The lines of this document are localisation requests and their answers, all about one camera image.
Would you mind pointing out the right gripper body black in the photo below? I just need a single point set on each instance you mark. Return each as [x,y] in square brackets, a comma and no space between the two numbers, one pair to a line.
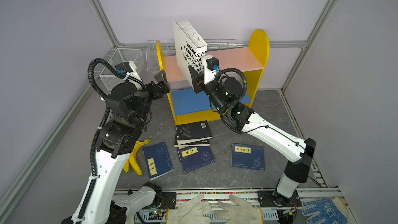
[208,90]

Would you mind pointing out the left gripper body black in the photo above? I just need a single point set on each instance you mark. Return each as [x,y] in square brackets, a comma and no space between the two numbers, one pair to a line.
[153,92]

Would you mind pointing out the white book black lettering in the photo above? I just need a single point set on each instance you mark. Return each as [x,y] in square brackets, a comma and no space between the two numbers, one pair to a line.
[190,48]

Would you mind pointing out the black book wolf cover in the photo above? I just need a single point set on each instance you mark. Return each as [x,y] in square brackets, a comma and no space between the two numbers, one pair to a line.
[193,132]

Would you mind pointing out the black book antler cover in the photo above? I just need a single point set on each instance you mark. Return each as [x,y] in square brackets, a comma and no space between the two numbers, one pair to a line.
[193,144]

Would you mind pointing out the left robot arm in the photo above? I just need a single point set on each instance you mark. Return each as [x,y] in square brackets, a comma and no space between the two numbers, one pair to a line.
[126,117]

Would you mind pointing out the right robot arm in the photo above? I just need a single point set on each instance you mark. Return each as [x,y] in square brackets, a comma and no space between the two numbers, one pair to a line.
[225,89]

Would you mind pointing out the yellow pink blue bookshelf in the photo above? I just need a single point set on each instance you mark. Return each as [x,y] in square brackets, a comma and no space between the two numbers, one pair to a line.
[187,106]

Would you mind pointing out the white mesh box basket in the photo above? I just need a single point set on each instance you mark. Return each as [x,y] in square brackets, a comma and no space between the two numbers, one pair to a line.
[133,56]

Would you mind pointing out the blue booklet left yellow label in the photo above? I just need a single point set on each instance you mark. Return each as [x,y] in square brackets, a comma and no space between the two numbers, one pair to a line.
[158,160]

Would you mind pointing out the blue booklet yellow label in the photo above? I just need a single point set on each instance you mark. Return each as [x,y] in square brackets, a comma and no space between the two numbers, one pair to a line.
[248,157]
[158,160]
[193,158]

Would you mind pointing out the blue booklet centre yellow label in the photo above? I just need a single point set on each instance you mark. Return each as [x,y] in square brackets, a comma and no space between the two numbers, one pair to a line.
[193,158]

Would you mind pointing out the blue booklet right yellow label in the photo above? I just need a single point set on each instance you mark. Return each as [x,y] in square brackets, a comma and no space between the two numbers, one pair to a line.
[248,157]

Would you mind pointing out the white work glove centre left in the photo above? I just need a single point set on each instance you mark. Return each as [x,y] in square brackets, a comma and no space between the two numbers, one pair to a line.
[193,211]

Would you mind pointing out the white work glove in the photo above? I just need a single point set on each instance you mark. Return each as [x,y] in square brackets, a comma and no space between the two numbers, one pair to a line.
[193,211]
[240,212]

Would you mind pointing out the white work glove centre right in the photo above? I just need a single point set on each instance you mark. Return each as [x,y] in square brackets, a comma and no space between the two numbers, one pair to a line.
[240,212]

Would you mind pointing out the blue dotted glove right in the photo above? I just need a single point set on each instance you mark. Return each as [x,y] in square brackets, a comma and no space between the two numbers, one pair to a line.
[325,211]

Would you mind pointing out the white wire rack basket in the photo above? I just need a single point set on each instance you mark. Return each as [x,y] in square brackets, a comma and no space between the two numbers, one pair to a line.
[168,47]

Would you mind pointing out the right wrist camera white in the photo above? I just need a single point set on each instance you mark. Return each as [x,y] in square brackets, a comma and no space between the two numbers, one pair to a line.
[211,65]

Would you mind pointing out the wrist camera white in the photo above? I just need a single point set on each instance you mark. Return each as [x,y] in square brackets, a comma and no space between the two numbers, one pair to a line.
[127,68]
[211,65]

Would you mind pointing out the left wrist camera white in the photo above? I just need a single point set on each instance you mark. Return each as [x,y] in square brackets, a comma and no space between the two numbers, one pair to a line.
[127,68]

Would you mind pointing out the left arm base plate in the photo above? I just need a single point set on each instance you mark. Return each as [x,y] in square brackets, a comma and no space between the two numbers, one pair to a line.
[167,200]

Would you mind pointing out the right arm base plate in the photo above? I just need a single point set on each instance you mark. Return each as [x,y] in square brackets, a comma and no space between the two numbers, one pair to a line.
[270,198]

